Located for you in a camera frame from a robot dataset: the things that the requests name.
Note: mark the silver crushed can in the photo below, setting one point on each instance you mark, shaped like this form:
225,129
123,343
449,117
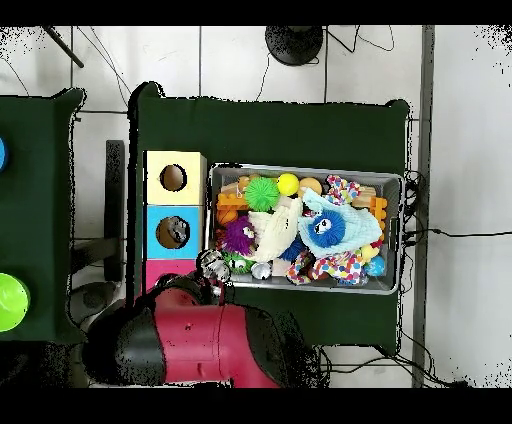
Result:
213,266

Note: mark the small orange plastic toy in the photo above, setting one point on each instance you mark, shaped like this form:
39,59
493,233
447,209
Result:
378,210

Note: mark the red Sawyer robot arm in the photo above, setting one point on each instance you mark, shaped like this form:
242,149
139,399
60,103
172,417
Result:
200,340

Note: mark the wooden box with three holes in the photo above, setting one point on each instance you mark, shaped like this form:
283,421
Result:
156,164

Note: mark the shallow clear mesh bin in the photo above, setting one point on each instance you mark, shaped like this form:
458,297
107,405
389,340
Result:
394,182

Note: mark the green spiky rubber ball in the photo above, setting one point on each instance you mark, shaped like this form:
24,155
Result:
262,193

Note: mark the orange toy building block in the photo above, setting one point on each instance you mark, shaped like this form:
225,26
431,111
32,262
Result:
232,210

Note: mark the cream white cloth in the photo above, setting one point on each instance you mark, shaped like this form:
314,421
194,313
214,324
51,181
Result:
276,228

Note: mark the purple spiky ball with eyes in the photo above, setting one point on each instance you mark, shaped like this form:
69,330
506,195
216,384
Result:
239,237

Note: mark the green toy with white eyes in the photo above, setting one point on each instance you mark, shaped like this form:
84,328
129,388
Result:
238,262

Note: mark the tan orange ball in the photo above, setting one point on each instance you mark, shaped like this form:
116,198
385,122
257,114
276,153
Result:
310,186

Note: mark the dark green table cloth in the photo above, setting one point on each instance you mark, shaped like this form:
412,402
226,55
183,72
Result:
280,136

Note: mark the small colourful dotted cloth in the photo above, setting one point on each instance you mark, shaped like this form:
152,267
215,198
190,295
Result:
342,190

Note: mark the large colourful dotted cloth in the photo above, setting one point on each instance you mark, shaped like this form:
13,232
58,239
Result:
340,267

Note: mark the mint green cloth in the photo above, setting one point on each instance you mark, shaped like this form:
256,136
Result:
360,232

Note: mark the small blue yellow ball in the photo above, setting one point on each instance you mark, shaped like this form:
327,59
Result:
375,264

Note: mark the black panel stand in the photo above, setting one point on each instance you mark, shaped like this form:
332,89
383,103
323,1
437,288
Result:
115,208

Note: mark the black round stand base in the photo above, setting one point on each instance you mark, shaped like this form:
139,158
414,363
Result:
294,44

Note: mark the grey round stand foot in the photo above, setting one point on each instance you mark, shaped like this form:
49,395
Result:
90,298

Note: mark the green cloth side table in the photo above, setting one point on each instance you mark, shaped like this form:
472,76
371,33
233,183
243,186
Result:
40,200

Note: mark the black pole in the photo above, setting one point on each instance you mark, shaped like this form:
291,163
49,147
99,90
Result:
64,48

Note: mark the blue round object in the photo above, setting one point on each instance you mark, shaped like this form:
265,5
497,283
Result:
2,154

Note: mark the green round bowl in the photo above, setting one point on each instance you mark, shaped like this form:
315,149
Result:
11,302

